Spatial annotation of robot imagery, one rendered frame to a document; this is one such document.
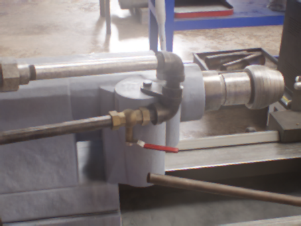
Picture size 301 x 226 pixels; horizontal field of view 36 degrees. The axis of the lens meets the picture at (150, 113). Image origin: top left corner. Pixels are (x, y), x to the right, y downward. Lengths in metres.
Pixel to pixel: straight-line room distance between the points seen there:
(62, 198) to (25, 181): 0.07
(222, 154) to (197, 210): 0.15
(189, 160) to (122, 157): 0.38
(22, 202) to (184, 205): 0.48
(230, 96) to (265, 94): 0.07
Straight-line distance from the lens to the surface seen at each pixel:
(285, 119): 1.29
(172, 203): 1.19
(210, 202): 1.20
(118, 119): 0.70
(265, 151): 1.22
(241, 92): 0.90
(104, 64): 0.65
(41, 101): 0.80
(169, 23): 2.70
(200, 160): 1.16
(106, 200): 0.84
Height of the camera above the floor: 1.49
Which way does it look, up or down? 29 degrees down
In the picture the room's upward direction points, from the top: straight up
